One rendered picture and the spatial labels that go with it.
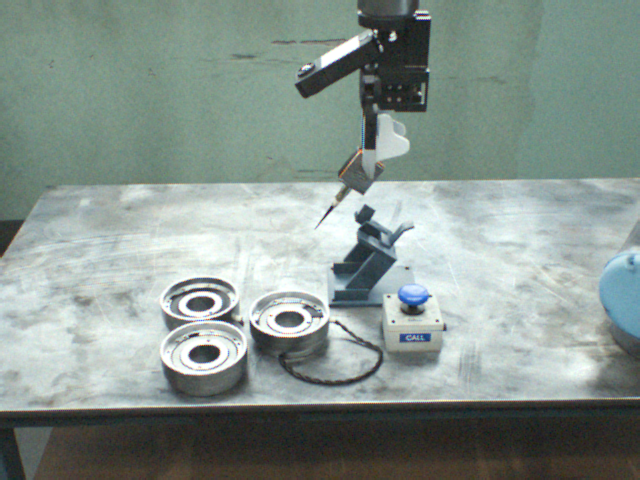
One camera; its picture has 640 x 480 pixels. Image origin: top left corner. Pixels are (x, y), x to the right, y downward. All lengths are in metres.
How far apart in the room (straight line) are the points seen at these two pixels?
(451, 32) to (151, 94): 0.98
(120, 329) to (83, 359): 0.07
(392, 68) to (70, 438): 0.76
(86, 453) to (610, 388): 0.76
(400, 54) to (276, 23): 1.56
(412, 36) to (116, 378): 0.55
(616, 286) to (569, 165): 1.98
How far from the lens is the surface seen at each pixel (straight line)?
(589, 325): 1.13
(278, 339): 0.98
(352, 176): 1.04
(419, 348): 1.02
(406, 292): 1.00
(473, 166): 2.76
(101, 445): 1.30
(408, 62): 0.99
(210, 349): 1.00
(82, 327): 1.11
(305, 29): 2.53
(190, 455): 1.25
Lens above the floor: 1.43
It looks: 30 degrees down
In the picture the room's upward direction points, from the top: straight up
